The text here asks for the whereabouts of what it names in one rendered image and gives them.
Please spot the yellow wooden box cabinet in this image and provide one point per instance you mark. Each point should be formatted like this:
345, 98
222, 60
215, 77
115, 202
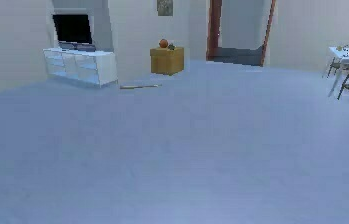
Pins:
167, 60

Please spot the small green plant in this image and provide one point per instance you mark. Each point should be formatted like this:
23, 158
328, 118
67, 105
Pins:
171, 46

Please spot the orange ball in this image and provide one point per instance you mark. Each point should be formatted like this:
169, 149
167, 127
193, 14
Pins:
163, 43

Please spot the white low cabinet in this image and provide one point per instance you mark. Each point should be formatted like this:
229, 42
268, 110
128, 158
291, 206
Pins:
82, 66

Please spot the black television set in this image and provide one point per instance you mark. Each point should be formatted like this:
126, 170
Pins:
72, 29

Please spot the white table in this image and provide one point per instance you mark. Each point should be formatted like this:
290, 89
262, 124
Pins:
343, 58

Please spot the red-brown door frame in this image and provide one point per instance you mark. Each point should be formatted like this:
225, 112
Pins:
214, 26

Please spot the framed wall picture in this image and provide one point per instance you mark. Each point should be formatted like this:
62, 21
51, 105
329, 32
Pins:
165, 7

